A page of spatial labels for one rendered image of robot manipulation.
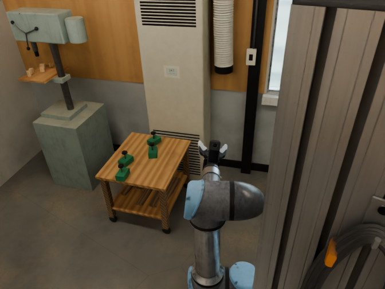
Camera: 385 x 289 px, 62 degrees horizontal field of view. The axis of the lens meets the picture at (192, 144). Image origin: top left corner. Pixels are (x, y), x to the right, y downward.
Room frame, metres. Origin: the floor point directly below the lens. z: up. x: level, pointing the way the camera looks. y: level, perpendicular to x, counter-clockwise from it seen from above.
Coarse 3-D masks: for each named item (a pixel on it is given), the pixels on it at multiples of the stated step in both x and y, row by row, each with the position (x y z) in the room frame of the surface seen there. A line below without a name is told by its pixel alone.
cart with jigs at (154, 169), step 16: (128, 144) 2.30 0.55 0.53; (144, 144) 2.29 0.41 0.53; (160, 144) 2.28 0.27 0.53; (176, 144) 2.27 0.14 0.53; (112, 160) 2.08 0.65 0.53; (128, 160) 2.01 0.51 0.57; (144, 160) 2.07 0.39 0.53; (160, 160) 2.06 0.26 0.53; (176, 160) 2.05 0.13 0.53; (96, 176) 1.89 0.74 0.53; (112, 176) 1.88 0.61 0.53; (128, 176) 1.87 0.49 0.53; (144, 176) 1.87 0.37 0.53; (160, 176) 1.86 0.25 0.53; (176, 176) 2.27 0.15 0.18; (128, 192) 2.07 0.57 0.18; (144, 192) 2.05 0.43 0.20; (160, 192) 1.75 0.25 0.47; (176, 192) 2.05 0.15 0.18; (112, 208) 1.89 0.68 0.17; (128, 208) 1.88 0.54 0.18; (144, 208) 1.88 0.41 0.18; (160, 208) 1.75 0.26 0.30
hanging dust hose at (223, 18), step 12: (216, 0) 2.48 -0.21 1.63; (228, 0) 2.46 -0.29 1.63; (216, 12) 2.47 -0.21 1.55; (228, 12) 2.45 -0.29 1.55; (216, 24) 2.47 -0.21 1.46; (228, 24) 2.45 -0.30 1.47; (216, 36) 2.48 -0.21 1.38; (228, 36) 2.45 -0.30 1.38; (216, 48) 2.48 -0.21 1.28; (228, 48) 2.46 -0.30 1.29; (216, 60) 2.49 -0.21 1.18; (228, 60) 2.45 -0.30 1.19; (216, 72) 2.48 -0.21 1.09; (228, 72) 2.45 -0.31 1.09
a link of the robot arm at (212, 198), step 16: (192, 192) 0.67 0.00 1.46; (208, 192) 0.67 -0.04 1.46; (224, 192) 0.67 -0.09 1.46; (192, 208) 0.64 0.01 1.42; (208, 208) 0.64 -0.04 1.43; (224, 208) 0.64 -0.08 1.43; (192, 224) 0.66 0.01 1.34; (208, 224) 0.64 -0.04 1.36; (224, 224) 0.66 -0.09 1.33; (208, 240) 0.65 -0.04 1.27; (208, 256) 0.65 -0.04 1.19; (192, 272) 0.68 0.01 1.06; (208, 272) 0.65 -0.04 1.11; (224, 272) 0.69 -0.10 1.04; (192, 288) 0.65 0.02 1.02; (208, 288) 0.64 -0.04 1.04; (224, 288) 0.64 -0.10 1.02
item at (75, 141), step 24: (24, 24) 2.55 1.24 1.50; (48, 24) 2.48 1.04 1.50; (72, 24) 2.44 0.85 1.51; (48, 72) 2.64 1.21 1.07; (48, 120) 2.46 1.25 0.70; (72, 120) 2.44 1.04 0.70; (96, 120) 2.58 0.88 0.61; (48, 144) 2.40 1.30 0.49; (72, 144) 2.32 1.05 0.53; (96, 144) 2.51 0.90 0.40; (72, 168) 2.35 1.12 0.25; (96, 168) 2.43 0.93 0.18
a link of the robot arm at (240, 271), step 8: (240, 264) 0.72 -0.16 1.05; (248, 264) 0.72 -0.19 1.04; (232, 272) 0.68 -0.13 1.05; (240, 272) 0.69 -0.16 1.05; (248, 272) 0.69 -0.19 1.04; (232, 280) 0.66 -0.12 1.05; (240, 280) 0.65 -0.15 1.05; (248, 280) 0.66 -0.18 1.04; (232, 288) 0.64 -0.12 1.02; (240, 288) 0.63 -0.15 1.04; (248, 288) 0.63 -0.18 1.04
